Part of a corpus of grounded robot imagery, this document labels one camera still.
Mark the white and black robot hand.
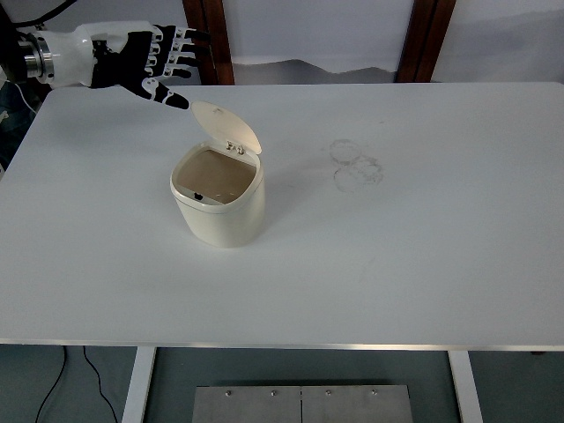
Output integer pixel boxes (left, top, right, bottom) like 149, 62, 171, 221
43, 20, 212, 112

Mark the cream trash bin with lid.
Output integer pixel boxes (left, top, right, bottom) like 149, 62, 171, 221
169, 100, 266, 249

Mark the white table leg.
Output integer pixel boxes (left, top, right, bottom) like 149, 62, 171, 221
448, 350, 485, 423
121, 346, 158, 423

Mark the grey metal plate with screws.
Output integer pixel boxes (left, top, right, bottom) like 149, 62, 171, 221
191, 384, 413, 423

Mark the dark brown wooden screen frame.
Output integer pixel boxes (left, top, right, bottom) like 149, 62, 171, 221
182, 0, 236, 85
394, 0, 457, 84

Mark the thin white cable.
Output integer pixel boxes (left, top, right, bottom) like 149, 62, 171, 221
7, 80, 39, 116

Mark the black floor cable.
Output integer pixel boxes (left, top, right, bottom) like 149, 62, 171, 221
34, 345, 70, 423
82, 345, 118, 423

